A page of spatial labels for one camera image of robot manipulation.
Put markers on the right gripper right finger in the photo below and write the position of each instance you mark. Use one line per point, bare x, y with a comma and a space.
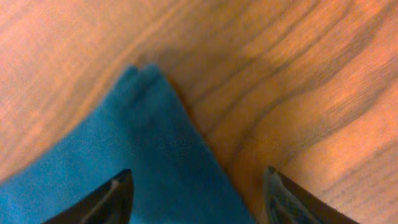
287, 202

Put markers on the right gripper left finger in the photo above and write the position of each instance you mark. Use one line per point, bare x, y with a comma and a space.
111, 203

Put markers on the blue polo shirt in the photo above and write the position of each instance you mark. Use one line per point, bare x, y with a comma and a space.
141, 125

